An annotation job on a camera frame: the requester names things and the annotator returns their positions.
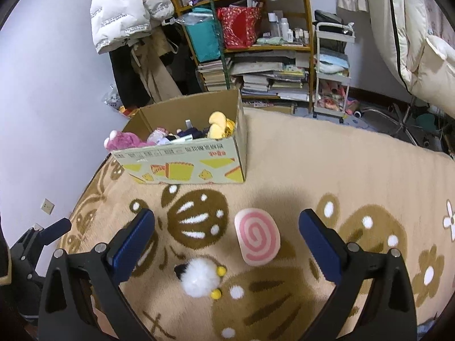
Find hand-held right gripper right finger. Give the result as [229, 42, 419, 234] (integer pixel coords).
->
[299, 209, 417, 341]

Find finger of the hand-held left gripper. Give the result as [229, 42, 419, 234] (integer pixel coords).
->
[11, 228, 42, 257]
[41, 218, 72, 246]

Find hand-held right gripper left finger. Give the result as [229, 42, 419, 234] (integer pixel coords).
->
[37, 208, 157, 341]

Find pink swirl roll plush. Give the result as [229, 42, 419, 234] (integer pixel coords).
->
[234, 208, 281, 267]

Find white fluffy plush toy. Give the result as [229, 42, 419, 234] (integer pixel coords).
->
[173, 257, 227, 300]

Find printed cardboard box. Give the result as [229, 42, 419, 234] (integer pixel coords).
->
[111, 89, 248, 185]

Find magenta pink plush toy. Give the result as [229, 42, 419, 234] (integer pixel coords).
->
[104, 130, 156, 152]

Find black tissue pack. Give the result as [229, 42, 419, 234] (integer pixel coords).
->
[177, 119, 209, 141]

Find yellow plush pouch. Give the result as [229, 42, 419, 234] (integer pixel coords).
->
[207, 111, 237, 139]

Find dark cloth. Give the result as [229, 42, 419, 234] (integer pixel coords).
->
[0, 213, 40, 341]

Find beige printed blanket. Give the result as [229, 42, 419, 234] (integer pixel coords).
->
[59, 108, 455, 341]

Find plastic bag of snacks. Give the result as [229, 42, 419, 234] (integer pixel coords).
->
[103, 85, 141, 118]

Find pink toys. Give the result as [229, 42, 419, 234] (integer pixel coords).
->
[317, 82, 348, 111]

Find black coat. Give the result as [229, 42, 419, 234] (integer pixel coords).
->
[108, 41, 152, 106]

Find pile of books and papers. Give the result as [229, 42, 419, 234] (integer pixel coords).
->
[229, 51, 312, 102]

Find beige coat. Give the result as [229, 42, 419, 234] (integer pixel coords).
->
[130, 28, 184, 104]

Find light blue cloth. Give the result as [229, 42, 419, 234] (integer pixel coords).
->
[317, 54, 349, 75]

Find dark hanging garment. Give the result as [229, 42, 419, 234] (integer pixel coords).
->
[162, 18, 204, 96]

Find stack of books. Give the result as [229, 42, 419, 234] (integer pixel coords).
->
[197, 59, 235, 92]

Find wooden shelf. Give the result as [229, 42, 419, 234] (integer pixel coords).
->
[165, 0, 315, 114]

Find white rolling cart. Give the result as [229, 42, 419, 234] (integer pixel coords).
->
[313, 21, 356, 125]

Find teal bag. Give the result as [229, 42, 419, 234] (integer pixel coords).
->
[183, 7, 223, 63]

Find group of cosmetic bottles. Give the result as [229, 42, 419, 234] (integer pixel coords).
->
[267, 12, 311, 43]

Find white puffer jacket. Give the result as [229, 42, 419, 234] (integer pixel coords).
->
[90, 0, 175, 55]

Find red patterned bag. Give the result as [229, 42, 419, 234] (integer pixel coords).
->
[216, 5, 264, 50]

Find white padded chair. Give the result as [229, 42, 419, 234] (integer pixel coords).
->
[364, 0, 455, 146]

